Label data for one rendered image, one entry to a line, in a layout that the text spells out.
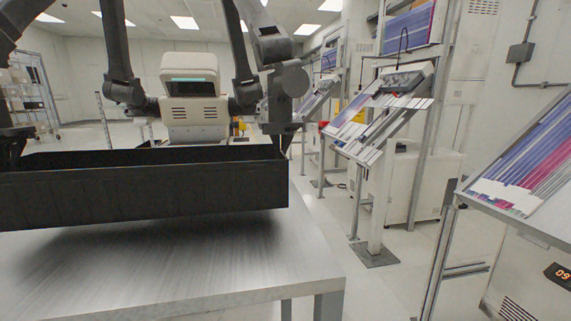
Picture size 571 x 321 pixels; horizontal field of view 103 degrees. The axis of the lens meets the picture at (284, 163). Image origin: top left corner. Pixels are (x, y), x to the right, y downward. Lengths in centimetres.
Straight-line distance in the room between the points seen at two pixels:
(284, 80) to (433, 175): 182
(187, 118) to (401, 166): 150
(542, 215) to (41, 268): 118
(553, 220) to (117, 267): 105
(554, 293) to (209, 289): 125
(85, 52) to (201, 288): 1130
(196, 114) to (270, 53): 59
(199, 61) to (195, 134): 29
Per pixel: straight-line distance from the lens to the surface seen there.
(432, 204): 226
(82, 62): 1160
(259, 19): 58
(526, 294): 145
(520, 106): 330
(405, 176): 196
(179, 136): 104
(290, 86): 44
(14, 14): 73
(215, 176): 47
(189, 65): 99
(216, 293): 40
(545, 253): 135
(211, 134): 101
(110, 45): 98
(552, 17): 334
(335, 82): 314
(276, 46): 52
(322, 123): 260
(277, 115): 51
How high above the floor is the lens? 108
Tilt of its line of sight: 17 degrees down
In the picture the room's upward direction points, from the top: straight up
